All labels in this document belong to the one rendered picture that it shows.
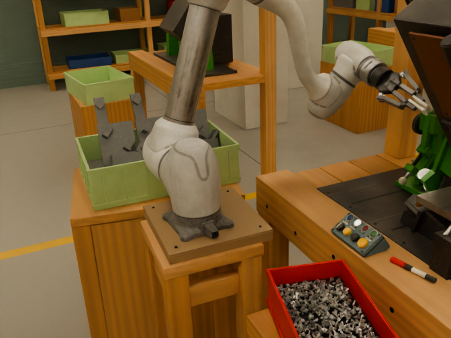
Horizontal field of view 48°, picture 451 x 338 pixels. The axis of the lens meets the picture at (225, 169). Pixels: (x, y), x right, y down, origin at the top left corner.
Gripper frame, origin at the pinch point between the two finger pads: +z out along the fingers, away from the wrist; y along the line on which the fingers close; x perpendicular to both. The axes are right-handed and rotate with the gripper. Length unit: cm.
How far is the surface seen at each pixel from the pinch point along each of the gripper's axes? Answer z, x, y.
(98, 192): -54, -26, -101
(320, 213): 1.6, 3.3, -44.8
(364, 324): 47, -18, -51
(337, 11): -534, 399, 126
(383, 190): -2.2, 24.3, -25.5
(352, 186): -10.0, 20.8, -31.9
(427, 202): 35.8, -19.2, -20.8
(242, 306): 9, 1, -83
